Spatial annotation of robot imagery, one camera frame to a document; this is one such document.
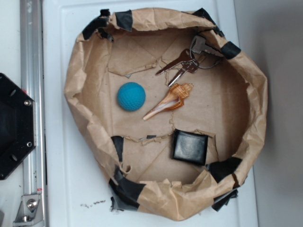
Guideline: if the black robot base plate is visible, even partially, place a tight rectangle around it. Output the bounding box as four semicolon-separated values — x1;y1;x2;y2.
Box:
0;73;36;180

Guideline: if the silver key bunch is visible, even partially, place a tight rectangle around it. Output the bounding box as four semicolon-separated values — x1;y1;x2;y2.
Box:
156;35;224;87

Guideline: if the brown paper bin liner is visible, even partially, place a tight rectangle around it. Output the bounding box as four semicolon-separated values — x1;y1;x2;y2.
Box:
64;8;268;221

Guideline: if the black square box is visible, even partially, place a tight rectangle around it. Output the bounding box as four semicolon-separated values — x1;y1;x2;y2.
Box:
171;129;208;166

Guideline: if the aluminium extrusion rail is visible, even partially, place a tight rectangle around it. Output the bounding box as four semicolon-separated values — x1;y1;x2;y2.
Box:
20;0;49;227

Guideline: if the metal corner bracket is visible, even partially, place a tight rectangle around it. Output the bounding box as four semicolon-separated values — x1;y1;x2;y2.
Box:
13;194;44;227

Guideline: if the orange spiral seashell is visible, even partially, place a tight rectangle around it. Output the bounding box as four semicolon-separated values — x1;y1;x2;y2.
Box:
143;83;194;121

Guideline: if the white tray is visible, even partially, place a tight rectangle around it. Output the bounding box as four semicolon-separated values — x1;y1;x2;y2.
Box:
42;0;258;227

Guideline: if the blue dimpled ball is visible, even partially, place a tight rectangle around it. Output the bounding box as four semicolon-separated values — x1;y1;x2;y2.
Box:
117;82;146;111

